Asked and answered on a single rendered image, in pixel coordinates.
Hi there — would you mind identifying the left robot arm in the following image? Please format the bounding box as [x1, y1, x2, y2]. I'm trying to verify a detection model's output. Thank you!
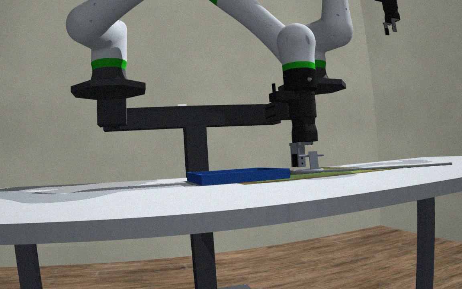
[305, 0, 353, 78]

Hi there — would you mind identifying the blue tray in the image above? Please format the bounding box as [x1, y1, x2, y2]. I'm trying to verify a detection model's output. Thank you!
[187, 167, 290, 186]

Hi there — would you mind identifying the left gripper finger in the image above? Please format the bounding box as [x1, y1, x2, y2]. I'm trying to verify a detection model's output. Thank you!
[391, 18, 399, 32]
[383, 22, 391, 35]

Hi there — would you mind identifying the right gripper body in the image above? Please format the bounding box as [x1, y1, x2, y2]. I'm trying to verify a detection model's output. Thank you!
[269, 67, 318, 143]

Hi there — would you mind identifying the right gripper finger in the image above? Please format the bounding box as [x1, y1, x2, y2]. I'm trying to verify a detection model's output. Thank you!
[296, 142, 313, 167]
[289, 143, 297, 167]

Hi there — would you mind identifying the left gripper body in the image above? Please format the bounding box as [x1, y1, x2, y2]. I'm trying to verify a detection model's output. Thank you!
[375, 0, 400, 24]

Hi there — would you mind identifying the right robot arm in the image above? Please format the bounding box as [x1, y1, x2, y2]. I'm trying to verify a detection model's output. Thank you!
[66, 0, 316, 80]

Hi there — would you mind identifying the white ring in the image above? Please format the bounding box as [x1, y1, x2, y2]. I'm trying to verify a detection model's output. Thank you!
[290, 168, 324, 174]

